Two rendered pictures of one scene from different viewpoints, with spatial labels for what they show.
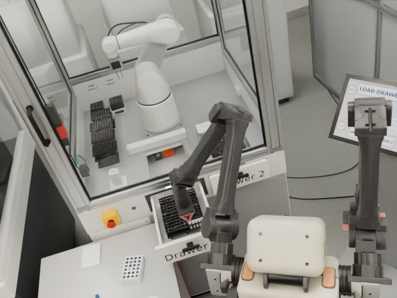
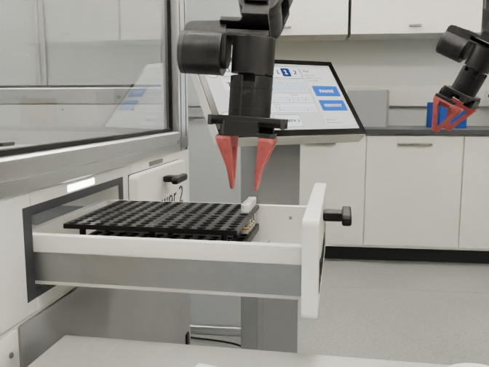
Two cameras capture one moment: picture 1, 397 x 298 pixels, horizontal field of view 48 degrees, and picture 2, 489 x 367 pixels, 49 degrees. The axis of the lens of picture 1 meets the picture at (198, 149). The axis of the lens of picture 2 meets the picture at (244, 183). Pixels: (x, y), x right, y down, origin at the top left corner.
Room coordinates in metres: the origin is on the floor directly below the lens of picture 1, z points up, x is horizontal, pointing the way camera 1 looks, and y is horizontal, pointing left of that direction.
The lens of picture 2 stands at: (1.18, 0.84, 1.05)
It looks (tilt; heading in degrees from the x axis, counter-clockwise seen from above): 8 degrees down; 283
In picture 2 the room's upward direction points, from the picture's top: straight up
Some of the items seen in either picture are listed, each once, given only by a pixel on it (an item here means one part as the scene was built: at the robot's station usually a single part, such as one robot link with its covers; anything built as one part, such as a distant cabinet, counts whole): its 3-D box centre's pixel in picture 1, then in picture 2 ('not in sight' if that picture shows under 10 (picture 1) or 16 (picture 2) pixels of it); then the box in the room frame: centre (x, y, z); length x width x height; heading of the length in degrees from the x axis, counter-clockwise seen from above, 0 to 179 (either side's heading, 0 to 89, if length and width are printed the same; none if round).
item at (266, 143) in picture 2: (185, 211); (248, 155); (1.35, 0.12, 0.98); 0.07 x 0.07 x 0.09; 5
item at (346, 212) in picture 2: (190, 246); (337, 215); (1.22, 0.14, 0.91); 0.07 x 0.04 x 0.01; 93
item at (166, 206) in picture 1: (182, 214); (170, 235); (1.45, 0.15, 0.87); 0.22 x 0.18 x 0.06; 3
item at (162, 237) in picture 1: (182, 213); (164, 239); (1.46, 0.15, 0.86); 0.40 x 0.26 x 0.06; 3
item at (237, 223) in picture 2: (185, 225); (242, 218); (1.35, 0.14, 0.90); 0.18 x 0.02 x 0.01; 93
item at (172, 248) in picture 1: (190, 246); (316, 238); (1.25, 0.14, 0.87); 0.29 x 0.02 x 0.11; 93
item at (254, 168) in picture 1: (240, 176); (161, 194); (1.59, -0.16, 0.87); 0.29 x 0.02 x 0.11; 93
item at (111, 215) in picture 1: (110, 219); not in sight; (1.54, 0.48, 0.88); 0.07 x 0.05 x 0.07; 93
